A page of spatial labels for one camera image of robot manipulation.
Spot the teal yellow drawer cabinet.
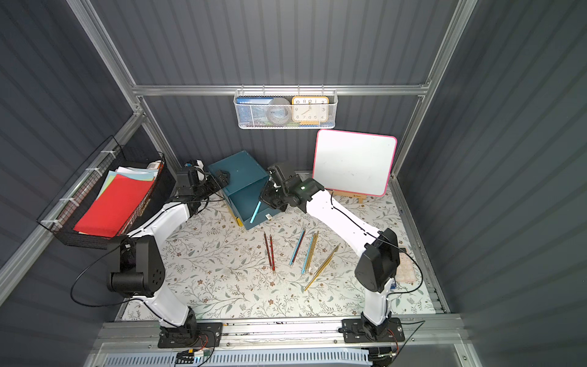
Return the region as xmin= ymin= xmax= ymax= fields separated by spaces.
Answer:
xmin=208 ymin=151 xmax=269 ymax=218

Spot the light blue pencil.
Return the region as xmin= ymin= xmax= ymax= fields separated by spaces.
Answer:
xmin=301 ymin=233 xmax=316 ymax=275
xmin=249 ymin=200 xmax=262 ymax=223

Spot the teal drawer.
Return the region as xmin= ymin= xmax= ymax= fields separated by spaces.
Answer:
xmin=228 ymin=178 xmax=281 ymax=230

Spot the blue red pencil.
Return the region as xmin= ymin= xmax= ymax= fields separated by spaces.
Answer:
xmin=289 ymin=229 xmax=307 ymax=265

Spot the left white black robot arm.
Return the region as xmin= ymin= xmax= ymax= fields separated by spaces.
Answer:
xmin=106 ymin=161 xmax=230 ymax=329

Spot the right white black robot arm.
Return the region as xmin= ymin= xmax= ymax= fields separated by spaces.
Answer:
xmin=260 ymin=164 xmax=401 ymax=333

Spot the dark red pencil left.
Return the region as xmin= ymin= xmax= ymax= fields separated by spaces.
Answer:
xmin=263 ymin=232 xmax=273 ymax=270

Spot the blue box in basket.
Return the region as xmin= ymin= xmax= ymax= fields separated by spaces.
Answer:
xmin=234 ymin=96 xmax=273 ymax=128

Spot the wooden whiteboard easel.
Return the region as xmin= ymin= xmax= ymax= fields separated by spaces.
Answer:
xmin=333 ymin=191 xmax=367 ymax=203

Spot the grey tape roll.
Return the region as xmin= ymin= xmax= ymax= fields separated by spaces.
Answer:
xmin=266 ymin=97 xmax=291 ymax=126

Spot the red pencil right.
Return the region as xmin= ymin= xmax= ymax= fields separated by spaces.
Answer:
xmin=269 ymin=235 xmax=276 ymax=272

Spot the yellow analog clock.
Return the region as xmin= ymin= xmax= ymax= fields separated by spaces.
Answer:
xmin=291 ymin=96 xmax=330 ymax=125

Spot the pink framed whiteboard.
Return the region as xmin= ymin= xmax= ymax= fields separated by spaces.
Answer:
xmin=312 ymin=129 xmax=397 ymax=197

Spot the gold pencil lower right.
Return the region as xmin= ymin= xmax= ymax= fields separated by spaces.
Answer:
xmin=304 ymin=261 xmax=330 ymax=291

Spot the red paper sheet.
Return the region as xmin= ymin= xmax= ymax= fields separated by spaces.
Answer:
xmin=73 ymin=171 xmax=154 ymax=238

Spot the gold pencil upper right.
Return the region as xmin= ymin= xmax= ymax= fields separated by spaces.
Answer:
xmin=316 ymin=245 xmax=340 ymax=275

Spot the pink calculator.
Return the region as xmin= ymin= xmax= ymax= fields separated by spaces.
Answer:
xmin=395 ymin=253 xmax=419 ymax=284

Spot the white wire wall basket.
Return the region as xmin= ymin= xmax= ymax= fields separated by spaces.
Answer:
xmin=233 ymin=88 xmax=339 ymax=130

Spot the black wire paper tray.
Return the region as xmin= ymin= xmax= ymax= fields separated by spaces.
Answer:
xmin=38 ymin=138 xmax=176 ymax=249

